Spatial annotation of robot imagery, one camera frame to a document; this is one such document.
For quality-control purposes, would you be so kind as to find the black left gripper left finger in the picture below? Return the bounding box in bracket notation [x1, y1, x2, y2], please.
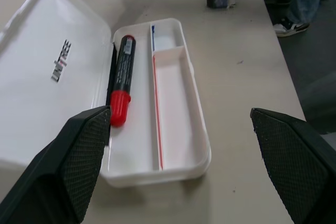
[0, 105, 112, 224]

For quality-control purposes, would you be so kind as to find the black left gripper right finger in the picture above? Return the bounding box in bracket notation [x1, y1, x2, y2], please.
[250, 108, 336, 224]

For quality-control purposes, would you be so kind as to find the white plastic pencil case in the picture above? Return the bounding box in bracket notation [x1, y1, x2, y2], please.
[0, 0, 212, 188]

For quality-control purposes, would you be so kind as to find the black marker with red cap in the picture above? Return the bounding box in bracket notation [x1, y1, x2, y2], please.
[109, 34, 137, 127]

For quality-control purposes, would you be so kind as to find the person in jeans and sneakers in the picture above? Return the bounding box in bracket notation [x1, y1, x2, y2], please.
[258, 0, 336, 37]

